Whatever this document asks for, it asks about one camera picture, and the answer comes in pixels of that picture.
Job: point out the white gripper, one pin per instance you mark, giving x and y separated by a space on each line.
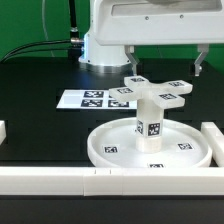
158 22

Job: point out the white cross-shaped table base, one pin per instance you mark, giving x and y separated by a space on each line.
165 95

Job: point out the white round table top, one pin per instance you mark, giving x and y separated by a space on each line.
113 144

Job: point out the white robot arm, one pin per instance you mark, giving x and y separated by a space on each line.
105 58

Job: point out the white marker tag sheet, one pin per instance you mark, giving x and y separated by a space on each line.
91 99

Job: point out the white right rail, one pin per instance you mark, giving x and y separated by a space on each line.
215 139

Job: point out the white rail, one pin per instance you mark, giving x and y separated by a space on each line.
110 181
215 139
2 131

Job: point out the white front rail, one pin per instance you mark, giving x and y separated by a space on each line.
110 181

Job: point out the white left rail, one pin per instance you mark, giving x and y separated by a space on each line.
2 131

